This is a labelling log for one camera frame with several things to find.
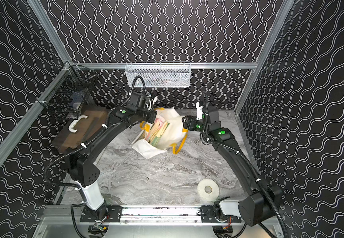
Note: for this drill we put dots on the white wire mesh basket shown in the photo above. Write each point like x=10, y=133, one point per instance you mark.
x=159, y=74

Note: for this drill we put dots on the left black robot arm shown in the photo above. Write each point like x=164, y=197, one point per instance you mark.
x=80, y=161

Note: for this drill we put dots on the black wire basket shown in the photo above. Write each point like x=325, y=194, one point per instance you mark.
x=66, y=99

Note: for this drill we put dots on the white storage box brown lid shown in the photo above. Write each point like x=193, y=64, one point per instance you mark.
x=85, y=128

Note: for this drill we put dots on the white tote bag yellow handles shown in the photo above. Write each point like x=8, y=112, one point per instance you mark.
x=166, y=132

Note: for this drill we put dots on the white tape roll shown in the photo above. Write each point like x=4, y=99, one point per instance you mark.
x=208, y=190

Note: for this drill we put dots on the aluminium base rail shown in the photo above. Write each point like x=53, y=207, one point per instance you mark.
x=167, y=221

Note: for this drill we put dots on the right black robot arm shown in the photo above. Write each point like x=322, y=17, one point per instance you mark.
x=263, y=199

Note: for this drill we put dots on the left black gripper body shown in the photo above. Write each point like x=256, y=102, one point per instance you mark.
x=149, y=115

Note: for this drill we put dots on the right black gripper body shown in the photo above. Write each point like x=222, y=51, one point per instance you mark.
x=194, y=125

